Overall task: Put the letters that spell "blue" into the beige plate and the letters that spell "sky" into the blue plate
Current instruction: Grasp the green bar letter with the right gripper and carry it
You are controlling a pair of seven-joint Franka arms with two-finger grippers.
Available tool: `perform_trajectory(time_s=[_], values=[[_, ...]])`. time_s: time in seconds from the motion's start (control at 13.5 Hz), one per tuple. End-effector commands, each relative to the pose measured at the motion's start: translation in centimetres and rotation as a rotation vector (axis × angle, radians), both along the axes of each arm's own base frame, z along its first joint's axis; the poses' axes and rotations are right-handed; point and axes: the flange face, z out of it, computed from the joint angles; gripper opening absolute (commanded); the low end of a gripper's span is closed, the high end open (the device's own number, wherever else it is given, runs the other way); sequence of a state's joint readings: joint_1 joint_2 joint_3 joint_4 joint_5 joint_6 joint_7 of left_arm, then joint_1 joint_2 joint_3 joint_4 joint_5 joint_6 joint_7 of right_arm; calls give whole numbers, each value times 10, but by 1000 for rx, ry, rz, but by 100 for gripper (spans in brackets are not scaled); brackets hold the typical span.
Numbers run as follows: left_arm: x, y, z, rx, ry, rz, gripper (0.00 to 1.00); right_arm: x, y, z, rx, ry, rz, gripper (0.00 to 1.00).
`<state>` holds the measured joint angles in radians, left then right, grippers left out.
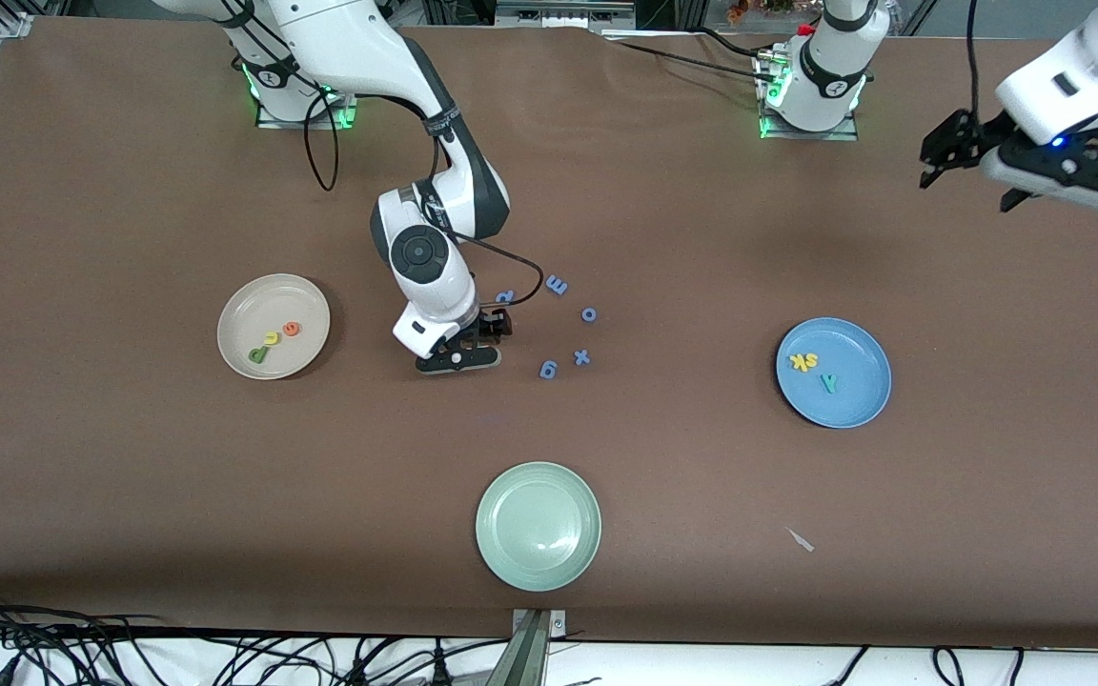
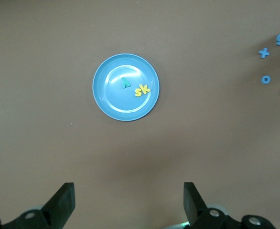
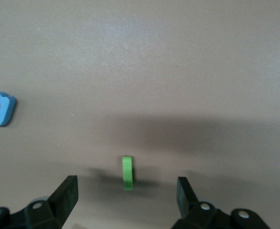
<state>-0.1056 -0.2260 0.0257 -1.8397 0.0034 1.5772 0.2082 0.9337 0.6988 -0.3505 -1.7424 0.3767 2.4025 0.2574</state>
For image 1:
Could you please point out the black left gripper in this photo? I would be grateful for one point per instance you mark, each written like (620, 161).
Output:
(968, 134)

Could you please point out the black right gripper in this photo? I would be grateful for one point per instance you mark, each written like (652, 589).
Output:
(489, 328)

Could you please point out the green letter d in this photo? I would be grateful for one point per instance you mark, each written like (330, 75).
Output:
(256, 354)

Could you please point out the teal letter y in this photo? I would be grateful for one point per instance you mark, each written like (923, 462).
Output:
(828, 383)

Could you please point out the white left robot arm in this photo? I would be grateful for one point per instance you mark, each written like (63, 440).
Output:
(825, 81)

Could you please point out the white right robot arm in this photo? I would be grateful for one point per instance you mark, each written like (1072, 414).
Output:
(425, 257)

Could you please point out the blue letter g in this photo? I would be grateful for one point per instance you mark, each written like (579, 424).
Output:
(548, 369)

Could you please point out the blue letter m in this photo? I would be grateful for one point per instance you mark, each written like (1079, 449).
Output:
(557, 284)

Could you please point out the brown table cover sheet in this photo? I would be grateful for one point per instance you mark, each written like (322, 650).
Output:
(549, 191)

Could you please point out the pale green plate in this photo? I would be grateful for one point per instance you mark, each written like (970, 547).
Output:
(538, 524)

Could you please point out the beige brown plate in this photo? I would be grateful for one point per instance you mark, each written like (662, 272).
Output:
(273, 324)

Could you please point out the small orange object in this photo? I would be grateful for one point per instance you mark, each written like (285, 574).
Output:
(740, 10)

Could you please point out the blue plate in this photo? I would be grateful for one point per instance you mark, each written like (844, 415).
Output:
(844, 391)

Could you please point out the small grey tape scrap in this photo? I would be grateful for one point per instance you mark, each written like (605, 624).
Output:
(800, 539)

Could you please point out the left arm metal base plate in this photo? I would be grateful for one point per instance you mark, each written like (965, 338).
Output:
(844, 131)

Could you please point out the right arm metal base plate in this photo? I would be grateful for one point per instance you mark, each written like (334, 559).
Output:
(344, 114)

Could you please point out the aluminium frame bar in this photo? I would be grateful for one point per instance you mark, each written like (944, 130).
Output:
(559, 14)

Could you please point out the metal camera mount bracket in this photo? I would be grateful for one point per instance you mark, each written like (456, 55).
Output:
(530, 657)

